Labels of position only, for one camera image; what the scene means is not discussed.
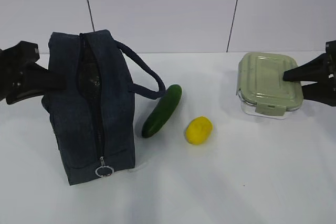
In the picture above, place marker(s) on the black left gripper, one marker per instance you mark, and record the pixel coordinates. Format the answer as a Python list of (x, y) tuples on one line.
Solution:
[(18, 62)]

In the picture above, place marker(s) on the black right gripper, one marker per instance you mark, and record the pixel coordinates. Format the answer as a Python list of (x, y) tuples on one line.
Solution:
[(321, 68)]

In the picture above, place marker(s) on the green lid glass container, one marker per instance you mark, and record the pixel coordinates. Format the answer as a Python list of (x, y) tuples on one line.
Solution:
[(261, 89)]

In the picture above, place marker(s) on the dark blue lunch bag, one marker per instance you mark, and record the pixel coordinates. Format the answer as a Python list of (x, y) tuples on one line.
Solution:
[(92, 118)]

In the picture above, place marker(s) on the yellow lemon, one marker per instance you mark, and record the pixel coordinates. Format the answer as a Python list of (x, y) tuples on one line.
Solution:
[(199, 130)]

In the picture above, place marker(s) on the green cucumber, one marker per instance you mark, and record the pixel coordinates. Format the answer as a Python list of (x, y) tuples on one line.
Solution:
[(162, 111)]

